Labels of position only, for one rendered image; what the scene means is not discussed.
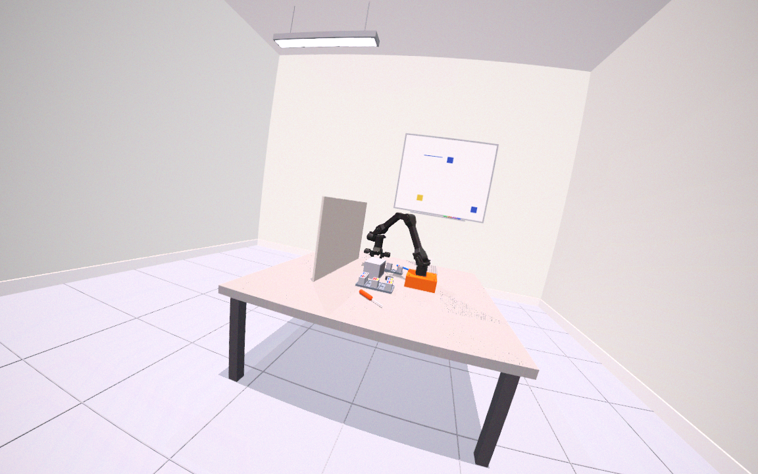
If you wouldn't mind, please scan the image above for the orange-handled screwdriver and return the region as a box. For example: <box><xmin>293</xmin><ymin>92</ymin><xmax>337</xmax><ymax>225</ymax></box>
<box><xmin>359</xmin><ymin>290</ymin><xmax>383</xmax><ymax>306</ymax></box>

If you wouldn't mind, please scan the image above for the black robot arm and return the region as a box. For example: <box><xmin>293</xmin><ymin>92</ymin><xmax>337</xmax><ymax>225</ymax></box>
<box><xmin>366</xmin><ymin>212</ymin><xmax>431</xmax><ymax>277</ymax></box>

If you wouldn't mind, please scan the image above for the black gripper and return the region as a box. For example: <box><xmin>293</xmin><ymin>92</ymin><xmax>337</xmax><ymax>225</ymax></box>
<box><xmin>364</xmin><ymin>243</ymin><xmax>390</xmax><ymax>259</ymax></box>

